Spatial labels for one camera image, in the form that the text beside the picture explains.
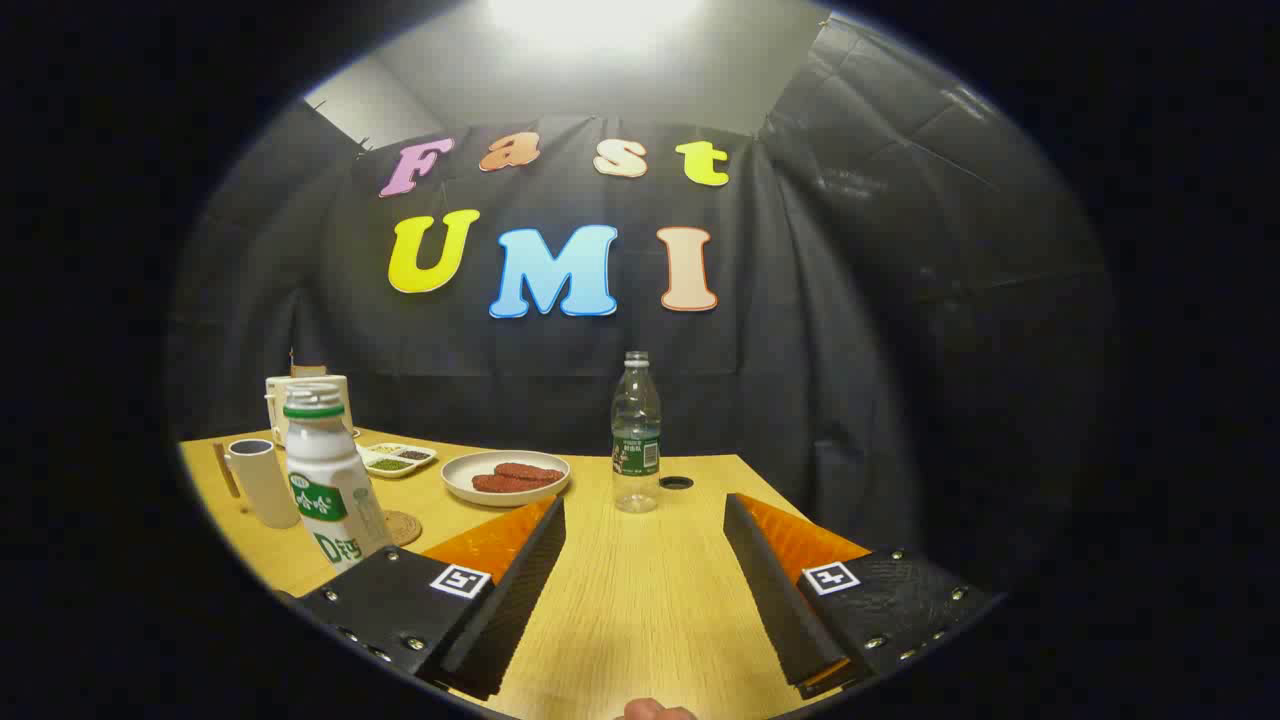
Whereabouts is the wooden table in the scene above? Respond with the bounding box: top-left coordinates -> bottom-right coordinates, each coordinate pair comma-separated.
178,428 -> 891,720

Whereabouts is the white round plate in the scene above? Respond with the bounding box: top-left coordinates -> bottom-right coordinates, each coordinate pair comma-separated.
441,450 -> 572,507

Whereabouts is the cream toaster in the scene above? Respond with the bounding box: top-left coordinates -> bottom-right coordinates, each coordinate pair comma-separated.
265,375 -> 353,446

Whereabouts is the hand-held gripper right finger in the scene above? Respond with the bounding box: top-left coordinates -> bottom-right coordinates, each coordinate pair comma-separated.
722,492 -> 1004,701

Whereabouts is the clear plastic water bottle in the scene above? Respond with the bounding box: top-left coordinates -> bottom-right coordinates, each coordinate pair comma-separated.
611,351 -> 663,514

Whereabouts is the white divided dish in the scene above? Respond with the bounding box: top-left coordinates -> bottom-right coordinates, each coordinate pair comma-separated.
357,443 -> 438,479

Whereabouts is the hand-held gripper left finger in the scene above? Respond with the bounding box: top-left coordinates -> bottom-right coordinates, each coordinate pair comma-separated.
290,495 -> 567,703

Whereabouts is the white juice bottle green label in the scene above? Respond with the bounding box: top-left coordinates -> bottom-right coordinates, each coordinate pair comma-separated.
283,383 -> 393,573

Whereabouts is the black backdrop cloth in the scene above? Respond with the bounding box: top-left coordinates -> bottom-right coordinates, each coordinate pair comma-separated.
165,10 -> 1116,601

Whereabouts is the white cup wooden handle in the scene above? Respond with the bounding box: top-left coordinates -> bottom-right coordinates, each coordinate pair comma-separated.
212,438 -> 301,530

